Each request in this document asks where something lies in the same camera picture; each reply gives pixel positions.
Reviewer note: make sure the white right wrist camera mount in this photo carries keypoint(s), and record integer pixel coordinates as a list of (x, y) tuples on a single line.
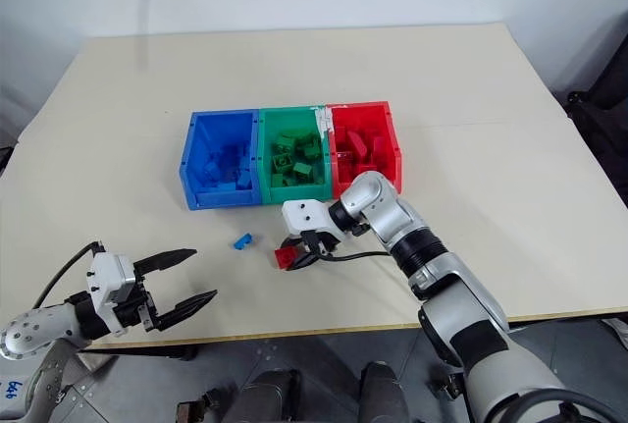
[(309, 217)]

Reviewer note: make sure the black chair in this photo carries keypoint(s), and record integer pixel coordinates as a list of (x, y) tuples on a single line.
[(601, 114)]

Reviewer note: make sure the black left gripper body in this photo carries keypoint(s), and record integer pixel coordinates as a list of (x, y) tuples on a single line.
[(137, 307)]

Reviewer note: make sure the dark rounded shape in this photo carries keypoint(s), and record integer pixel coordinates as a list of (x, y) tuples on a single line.
[(385, 393), (270, 396)]

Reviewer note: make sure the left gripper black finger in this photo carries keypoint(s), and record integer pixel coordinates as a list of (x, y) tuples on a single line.
[(167, 259), (189, 306)]

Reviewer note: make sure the green toy block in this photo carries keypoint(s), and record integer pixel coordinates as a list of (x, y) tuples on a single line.
[(281, 164), (303, 171), (308, 145), (278, 180), (285, 143)]

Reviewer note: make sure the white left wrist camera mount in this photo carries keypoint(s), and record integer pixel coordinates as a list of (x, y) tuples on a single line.
[(105, 280)]

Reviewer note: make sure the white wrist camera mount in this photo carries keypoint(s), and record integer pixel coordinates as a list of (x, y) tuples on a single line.
[(309, 217), (105, 280)]

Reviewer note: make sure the white paper with blue writing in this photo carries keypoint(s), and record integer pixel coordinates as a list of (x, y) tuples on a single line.
[(15, 391)]

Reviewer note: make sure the blue plastic bin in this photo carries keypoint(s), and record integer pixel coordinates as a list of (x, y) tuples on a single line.
[(196, 192)]

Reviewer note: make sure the blue toy block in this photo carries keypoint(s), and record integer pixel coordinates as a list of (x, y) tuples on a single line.
[(233, 155), (225, 186), (244, 180), (213, 170), (244, 241)]

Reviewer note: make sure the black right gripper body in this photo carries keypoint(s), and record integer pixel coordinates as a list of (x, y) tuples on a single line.
[(320, 242)]

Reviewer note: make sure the clear red toy block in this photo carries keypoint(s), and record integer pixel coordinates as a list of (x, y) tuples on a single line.
[(343, 158)]

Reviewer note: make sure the green plastic bin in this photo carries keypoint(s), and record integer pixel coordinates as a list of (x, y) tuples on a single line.
[(294, 193)]

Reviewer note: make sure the red plastic bin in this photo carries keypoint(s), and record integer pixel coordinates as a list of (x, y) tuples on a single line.
[(395, 158)]

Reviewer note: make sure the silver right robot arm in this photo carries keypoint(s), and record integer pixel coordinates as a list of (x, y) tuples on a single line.
[(441, 271)]

